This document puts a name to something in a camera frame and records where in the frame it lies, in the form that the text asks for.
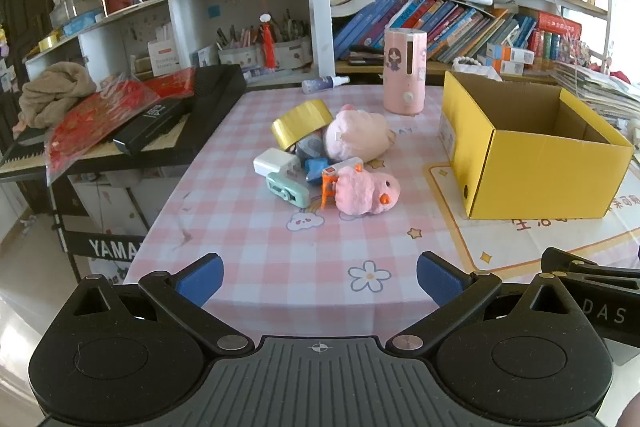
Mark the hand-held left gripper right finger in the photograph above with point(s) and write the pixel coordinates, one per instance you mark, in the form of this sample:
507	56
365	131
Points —
439	279

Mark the mint green small device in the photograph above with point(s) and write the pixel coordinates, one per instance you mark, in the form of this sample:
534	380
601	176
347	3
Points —
290	192

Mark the pink cylindrical humidifier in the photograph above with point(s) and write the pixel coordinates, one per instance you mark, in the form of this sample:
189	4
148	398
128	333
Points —
400	82

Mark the grey blue small item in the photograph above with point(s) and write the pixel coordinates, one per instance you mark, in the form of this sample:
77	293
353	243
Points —
307	147

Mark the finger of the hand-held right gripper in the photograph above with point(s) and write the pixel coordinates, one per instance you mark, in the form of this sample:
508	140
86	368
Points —
565	263

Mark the blue small plastic item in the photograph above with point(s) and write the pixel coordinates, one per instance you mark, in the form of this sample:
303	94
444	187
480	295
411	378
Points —
315	169

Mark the yellow tape roll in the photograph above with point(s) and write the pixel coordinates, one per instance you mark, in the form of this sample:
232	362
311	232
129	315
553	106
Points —
295	127

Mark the small white red-label box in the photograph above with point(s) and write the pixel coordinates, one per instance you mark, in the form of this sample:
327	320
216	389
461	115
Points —
345	167

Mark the yellow cardboard box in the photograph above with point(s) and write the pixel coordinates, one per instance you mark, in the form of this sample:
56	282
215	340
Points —
540	177

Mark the red tassel ornament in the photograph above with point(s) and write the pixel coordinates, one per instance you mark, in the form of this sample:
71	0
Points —
269	42

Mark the person's right forearm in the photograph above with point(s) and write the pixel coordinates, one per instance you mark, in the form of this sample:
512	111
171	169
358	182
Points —
632	412

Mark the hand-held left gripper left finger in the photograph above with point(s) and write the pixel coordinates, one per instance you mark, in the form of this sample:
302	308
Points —
200	279

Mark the red envelope pack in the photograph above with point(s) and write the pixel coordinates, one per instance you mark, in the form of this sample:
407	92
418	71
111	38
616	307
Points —
170	84

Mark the printed pen holder with pens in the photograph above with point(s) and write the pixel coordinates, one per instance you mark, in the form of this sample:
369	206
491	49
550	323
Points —
292	54

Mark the small blue spray bottle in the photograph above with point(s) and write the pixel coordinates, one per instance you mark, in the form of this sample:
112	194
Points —
322	83

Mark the row of leaning books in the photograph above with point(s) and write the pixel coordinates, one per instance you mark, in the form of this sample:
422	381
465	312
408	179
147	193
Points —
450	27

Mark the orange blue white carton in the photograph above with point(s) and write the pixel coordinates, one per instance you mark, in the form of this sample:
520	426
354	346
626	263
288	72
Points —
507	68
510	53

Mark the white charger plug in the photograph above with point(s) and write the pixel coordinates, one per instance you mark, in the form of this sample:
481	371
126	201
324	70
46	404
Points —
272	162

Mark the pink pig plush toy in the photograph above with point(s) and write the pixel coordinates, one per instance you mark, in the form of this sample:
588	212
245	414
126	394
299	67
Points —
360	132

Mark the white quilted handbag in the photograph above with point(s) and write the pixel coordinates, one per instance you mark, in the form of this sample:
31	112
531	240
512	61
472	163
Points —
475	68

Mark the red patterned plastic bag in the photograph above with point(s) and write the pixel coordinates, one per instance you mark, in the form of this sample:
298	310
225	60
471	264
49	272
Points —
95	117

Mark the white pen cup with pens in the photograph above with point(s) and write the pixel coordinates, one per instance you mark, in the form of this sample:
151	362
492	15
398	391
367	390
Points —
237	56

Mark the stack of papers and magazines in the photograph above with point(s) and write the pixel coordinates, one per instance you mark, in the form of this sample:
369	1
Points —
600	92

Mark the black keyboard stand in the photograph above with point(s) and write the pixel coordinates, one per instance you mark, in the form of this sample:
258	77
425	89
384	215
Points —
100	217

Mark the pink chick plush toy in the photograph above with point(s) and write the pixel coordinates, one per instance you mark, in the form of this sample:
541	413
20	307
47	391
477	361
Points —
360	194

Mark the black flat case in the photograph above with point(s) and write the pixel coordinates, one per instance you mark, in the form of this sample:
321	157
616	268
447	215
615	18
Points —
365	57

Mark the white card box red label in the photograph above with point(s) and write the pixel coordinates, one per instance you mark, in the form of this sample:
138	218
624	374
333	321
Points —
162	57

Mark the brown crumpled cloth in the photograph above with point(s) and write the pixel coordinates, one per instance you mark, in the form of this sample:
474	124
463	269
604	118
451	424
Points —
55	92

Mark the long black box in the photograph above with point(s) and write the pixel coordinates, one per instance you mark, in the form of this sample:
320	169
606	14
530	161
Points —
150	124

